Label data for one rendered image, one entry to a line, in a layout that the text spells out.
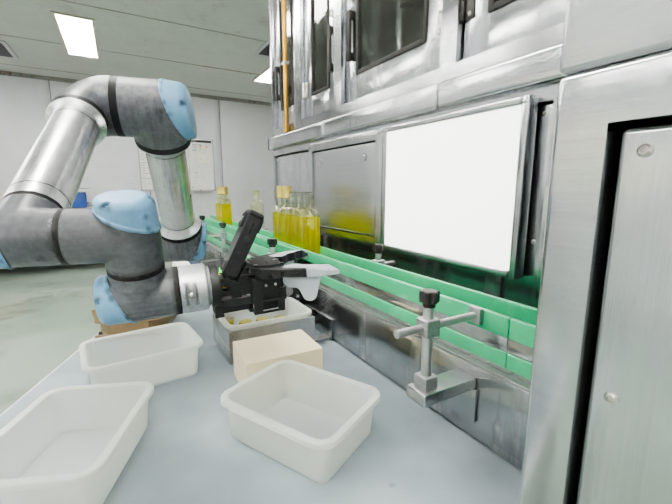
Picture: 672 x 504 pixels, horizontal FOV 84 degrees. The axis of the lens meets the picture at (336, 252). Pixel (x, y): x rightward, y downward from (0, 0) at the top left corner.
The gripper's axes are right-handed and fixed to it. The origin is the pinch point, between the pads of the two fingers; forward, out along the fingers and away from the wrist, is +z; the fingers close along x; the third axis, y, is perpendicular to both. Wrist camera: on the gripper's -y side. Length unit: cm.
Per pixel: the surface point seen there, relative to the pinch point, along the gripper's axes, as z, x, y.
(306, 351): -2.1, -5.5, 20.6
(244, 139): 127, -656, -74
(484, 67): 38, -1, -35
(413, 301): 17.1, 4.3, 10.1
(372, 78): 37, -44, -42
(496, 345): 19.0, 23.0, 11.6
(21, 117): -190, -630, -99
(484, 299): 25.5, 14.1, 8.1
